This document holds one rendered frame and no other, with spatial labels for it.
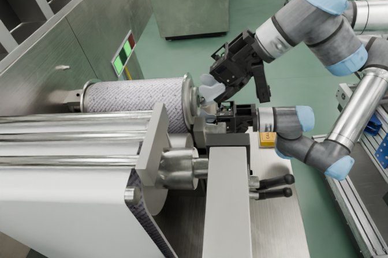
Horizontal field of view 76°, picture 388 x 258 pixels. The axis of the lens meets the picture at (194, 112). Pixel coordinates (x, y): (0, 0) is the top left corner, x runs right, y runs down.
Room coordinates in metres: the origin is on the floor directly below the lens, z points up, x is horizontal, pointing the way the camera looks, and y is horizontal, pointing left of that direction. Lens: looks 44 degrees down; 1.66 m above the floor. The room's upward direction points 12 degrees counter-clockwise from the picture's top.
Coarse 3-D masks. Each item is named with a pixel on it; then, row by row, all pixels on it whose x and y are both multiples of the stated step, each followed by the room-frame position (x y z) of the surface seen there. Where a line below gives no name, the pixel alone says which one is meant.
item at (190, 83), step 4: (188, 80) 0.49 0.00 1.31; (192, 80) 0.52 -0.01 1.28; (188, 84) 0.47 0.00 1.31; (192, 84) 0.51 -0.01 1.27; (188, 88) 0.46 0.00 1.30; (88, 92) 0.52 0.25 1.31; (188, 92) 0.45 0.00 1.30; (88, 96) 0.51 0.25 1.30; (188, 96) 0.44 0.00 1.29; (188, 100) 0.44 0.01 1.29; (188, 104) 0.43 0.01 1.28; (188, 108) 0.42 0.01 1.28; (188, 112) 0.42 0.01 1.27; (188, 116) 0.42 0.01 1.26; (192, 120) 0.43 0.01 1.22
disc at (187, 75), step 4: (188, 72) 0.52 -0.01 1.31; (184, 76) 0.48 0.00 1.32; (188, 76) 0.50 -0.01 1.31; (184, 80) 0.47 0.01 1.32; (184, 84) 0.46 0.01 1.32; (184, 88) 0.45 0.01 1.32; (184, 92) 0.44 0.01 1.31; (184, 96) 0.43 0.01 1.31; (184, 100) 0.42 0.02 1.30; (184, 104) 0.42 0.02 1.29; (184, 108) 0.41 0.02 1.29; (184, 112) 0.41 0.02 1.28; (184, 116) 0.41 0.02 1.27; (188, 120) 0.42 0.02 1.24; (188, 124) 0.41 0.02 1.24; (192, 124) 0.44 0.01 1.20; (188, 128) 0.41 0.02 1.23; (192, 128) 0.43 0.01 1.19
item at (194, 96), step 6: (192, 90) 0.47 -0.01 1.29; (198, 90) 0.49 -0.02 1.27; (192, 96) 0.45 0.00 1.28; (198, 96) 0.49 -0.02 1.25; (192, 102) 0.44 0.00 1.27; (198, 102) 0.46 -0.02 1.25; (192, 108) 0.44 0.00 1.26; (198, 108) 0.45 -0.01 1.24; (192, 114) 0.44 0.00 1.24; (198, 114) 0.44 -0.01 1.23
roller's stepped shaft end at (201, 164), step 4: (196, 160) 0.22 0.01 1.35; (200, 160) 0.22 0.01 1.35; (204, 160) 0.22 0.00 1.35; (196, 164) 0.21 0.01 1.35; (200, 164) 0.21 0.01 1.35; (204, 164) 0.21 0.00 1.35; (196, 168) 0.21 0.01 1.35; (200, 168) 0.21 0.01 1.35; (204, 168) 0.21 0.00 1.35; (196, 172) 0.21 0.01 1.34; (200, 172) 0.20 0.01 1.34; (204, 172) 0.20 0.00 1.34; (196, 176) 0.20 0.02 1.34; (200, 176) 0.20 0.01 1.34; (204, 176) 0.20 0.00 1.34
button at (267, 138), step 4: (260, 132) 0.59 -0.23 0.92; (264, 132) 0.59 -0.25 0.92; (268, 132) 0.58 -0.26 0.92; (272, 132) 0.58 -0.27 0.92; (260, 136) 0.57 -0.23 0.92; (264, 136) 0.57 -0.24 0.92; (268, 136) 0.57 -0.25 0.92; (272, 136) 0.56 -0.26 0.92; (260, 140) 0.56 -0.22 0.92; (264, 140) 0.55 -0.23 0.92; (268, 140) 0.55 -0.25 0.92; (272, 140) 0.54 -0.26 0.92; (260, 144) 0.55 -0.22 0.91; (264, 144) 0.54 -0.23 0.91; (268, 144) 0.54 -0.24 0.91; (272, 144) 0.54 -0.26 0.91
